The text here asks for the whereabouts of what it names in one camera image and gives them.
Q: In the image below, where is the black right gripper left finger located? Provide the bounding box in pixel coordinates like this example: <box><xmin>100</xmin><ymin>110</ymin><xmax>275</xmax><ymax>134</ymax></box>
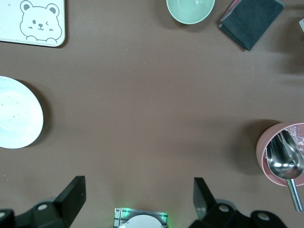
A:
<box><xmin>0</xmin><ymin>175</ymin><xmax>86</xmax><ymax>228</ymax></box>

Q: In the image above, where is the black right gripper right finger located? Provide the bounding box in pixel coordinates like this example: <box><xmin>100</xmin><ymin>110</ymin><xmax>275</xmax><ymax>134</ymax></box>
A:
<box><xmin>190</xmin><ymin>177</ymin><xmax>288</xmax><ymax>228</ymax></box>

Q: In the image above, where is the white round plate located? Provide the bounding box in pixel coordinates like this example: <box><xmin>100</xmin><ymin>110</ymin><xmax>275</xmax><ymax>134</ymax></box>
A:
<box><xmin>0</xmin><ymin>76</ymin><xmax>44</xmax><ymax>149</ymax></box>

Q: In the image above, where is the pink bowl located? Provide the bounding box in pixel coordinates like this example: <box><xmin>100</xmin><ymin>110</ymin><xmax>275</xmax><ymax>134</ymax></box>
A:
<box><xmin>256</xmin><ymin>122</ymin><xmax>304</xmax><ymax>187</ymax></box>

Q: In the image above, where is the steel cup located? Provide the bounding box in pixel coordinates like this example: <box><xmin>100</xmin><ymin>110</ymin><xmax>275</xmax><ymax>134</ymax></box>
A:
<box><xmin>266</xmin><ymin>130</ymin><xmax>304</xmax><ymax>212</ymax></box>

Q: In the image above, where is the cream bear print tray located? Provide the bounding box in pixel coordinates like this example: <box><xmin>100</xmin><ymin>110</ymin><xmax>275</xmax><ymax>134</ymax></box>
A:
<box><xmin>0</xmin><ymin>0</ymin><xmax>66</xmax><ymax>48</ymax></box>

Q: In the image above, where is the dark grey folded cloth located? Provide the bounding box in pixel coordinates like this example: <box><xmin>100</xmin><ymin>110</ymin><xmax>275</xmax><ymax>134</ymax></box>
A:
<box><xmin>218</xmin><ymin>0</ymin><xmax>285</xmax><ymax>51</ymax></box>

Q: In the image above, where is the pale green bowl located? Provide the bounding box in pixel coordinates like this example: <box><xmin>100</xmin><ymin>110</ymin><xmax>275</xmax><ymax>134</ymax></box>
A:
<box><xmin>166</xmin><ymin>0</ymin><xmax>216</xmax><ymax>25</ymax></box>

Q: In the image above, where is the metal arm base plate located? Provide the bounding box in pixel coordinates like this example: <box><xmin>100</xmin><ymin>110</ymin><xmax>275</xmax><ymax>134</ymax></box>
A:
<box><xmin>113</xmin><ymin>208</ymin><xmax>169</xmax><ymax>228</ymax></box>

